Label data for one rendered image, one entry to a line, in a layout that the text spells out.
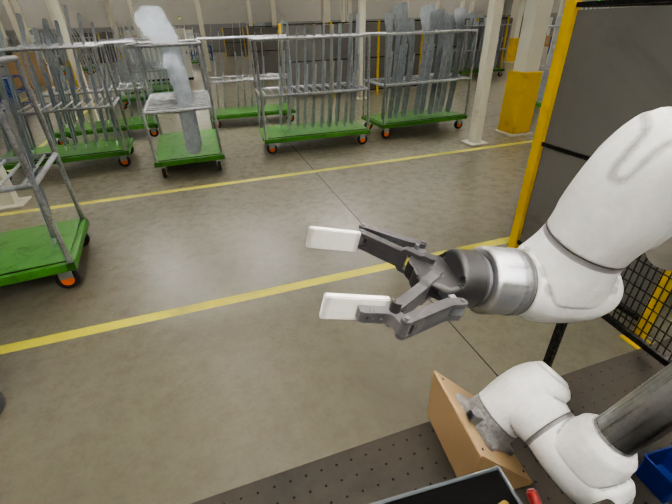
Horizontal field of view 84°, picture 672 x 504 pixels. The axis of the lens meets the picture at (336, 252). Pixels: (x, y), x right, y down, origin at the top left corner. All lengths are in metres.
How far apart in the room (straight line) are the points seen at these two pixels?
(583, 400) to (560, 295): 1.21
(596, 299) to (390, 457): 0.97
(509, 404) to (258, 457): 1.39
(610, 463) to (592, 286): 0.72
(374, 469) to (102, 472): 1.55
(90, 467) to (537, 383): 2.15
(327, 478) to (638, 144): 1.17
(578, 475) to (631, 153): 0.90
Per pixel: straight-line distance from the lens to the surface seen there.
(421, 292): 0.43
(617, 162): 0.49
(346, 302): 0.38
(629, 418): 1.16
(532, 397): 1.25
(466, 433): 1.22
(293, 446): 2.25
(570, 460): 1.23
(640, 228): 0.50
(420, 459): 1.40
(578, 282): 0.54
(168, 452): 2.41
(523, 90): 8.09
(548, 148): 3.47
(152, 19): 6.27
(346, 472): 1.36
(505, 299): 0.51
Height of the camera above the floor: 1.90
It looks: 31 degrees down
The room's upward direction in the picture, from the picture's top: 2 degrees counter-clockwise
